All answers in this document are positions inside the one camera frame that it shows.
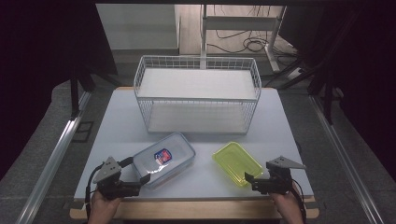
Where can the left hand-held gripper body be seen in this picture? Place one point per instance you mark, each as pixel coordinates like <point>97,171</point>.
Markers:
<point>109,182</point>

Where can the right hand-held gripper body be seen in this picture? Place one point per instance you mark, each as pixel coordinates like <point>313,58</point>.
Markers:
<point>278,182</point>

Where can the yellow-green container lid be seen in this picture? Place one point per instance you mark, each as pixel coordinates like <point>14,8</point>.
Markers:
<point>238,163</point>

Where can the clear container with blue-rimmed lid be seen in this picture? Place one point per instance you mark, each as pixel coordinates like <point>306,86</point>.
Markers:
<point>163,159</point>

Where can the person's left hand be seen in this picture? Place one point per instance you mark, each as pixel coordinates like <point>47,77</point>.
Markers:
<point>101,207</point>

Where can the person's right hand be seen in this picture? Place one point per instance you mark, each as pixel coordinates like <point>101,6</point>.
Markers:
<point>288,207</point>

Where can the black stand legs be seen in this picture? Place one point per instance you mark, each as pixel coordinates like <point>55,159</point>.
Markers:
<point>323,84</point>
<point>76,93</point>

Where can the dark curtain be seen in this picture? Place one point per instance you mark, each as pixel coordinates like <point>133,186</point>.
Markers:
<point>46,62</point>
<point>361,62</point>

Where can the white cabinet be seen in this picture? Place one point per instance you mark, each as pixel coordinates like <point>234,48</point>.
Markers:
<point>137,26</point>

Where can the aluminium rail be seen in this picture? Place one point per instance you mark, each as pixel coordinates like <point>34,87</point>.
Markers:
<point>342,155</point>
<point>53,155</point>

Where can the white metal stand frame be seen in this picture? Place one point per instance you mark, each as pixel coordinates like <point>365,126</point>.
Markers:
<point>239,23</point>

